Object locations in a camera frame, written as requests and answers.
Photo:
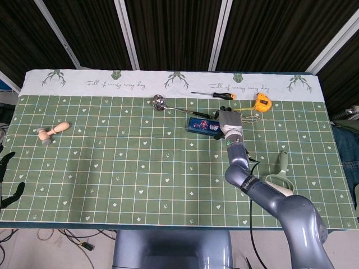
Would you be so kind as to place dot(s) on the seated person in jeans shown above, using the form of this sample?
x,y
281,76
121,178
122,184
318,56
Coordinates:
x,y
346,145

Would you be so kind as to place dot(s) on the blue-grey robot torso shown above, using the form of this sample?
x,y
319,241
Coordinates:
x,y
174,249

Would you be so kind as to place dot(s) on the black orange screwdriver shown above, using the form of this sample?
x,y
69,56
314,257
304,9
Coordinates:
x,y
221,95

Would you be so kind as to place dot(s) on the green lint roller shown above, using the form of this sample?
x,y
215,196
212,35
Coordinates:
x,y
284,168

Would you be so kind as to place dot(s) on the small wooden mallet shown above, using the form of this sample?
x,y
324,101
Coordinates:
x,y
45,136

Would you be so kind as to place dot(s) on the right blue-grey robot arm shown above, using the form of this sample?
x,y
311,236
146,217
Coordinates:
x,y
280,201

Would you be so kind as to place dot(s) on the white partition post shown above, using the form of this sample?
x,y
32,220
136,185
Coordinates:
x,y
220,33
126,33
57,33
333,45

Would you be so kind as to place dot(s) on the yellow tape measure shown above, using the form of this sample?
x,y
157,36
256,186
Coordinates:
x,y
262,103

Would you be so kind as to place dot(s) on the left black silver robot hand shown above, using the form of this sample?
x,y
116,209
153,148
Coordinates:
x,y
2,168

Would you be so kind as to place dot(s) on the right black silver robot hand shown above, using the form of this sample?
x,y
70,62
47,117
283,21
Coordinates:
x,y
230,122

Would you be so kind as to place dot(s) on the green checked tablecloth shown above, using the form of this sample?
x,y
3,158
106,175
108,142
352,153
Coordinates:
x,y
112,168

